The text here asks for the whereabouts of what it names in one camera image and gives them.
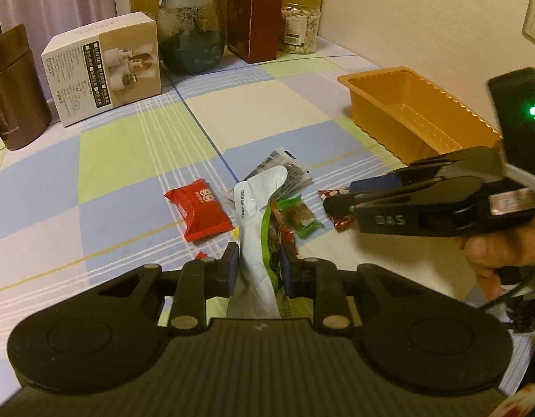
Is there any brown metal thermos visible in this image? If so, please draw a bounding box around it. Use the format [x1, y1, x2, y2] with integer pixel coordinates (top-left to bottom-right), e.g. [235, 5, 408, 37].
[0, 24, 54, 152]

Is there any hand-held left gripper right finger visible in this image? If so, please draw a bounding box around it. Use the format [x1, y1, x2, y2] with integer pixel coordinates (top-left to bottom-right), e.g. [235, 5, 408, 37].
[280, 243, 425, 332]

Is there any dark red open carton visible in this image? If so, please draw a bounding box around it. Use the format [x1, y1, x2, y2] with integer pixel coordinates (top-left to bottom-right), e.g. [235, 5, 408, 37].
[224, 0, 284, 66]

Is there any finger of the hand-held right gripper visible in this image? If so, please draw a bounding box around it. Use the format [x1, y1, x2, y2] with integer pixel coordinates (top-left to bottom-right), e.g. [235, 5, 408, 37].
[323, 175, 486, 237]
[349, 146, 508, 195]

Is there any white printed cardboard box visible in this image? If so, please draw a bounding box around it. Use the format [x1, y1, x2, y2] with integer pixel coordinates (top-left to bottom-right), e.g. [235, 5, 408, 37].
[41, 11, 163, 128]

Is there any grey clear snack packet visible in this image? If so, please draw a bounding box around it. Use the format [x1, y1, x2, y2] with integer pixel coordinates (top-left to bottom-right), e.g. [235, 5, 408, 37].
[246, 150, 314, 199]

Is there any clear plastic peanut jar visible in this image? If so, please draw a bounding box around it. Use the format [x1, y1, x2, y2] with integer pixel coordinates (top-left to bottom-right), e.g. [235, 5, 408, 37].
[278, 0, 323, 55]

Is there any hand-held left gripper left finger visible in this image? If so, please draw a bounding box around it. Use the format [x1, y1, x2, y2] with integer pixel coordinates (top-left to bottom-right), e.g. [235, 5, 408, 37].
[94, 242, 241, 332]

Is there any person's right hand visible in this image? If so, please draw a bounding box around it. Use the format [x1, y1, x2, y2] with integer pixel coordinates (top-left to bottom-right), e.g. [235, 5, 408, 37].
[456, 226, 535, 301]

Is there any round green glass jar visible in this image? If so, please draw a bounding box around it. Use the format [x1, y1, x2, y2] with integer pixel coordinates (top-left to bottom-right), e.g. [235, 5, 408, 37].
[157, 0, 227, 75]

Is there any orange plastic tray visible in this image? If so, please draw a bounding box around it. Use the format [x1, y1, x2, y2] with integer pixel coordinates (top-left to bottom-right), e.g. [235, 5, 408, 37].
[337, 66, 504, 167]

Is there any small dark red candy packet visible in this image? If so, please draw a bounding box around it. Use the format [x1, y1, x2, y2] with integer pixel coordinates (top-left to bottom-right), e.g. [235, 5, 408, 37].
[317, 188, 360, 232]

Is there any green candy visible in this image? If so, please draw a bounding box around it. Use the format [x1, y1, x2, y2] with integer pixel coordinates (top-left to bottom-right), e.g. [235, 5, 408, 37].
[275, 195, 326, 240]

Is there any white and green snack bag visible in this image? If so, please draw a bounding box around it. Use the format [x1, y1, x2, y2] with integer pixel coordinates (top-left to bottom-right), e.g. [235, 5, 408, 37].
[228, 165, 291, 319]

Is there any red snack packet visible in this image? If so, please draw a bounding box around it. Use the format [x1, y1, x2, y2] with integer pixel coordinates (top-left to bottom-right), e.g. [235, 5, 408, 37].
[164, 177, 233, 243]

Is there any black cable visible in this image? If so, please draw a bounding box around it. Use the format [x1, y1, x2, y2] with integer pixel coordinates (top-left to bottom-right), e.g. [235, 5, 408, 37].
[482, 261, 535, 313]

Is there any checked tablecloth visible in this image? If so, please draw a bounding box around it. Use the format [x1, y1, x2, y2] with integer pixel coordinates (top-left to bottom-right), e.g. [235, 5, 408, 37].
[0, 35, 511, 394]

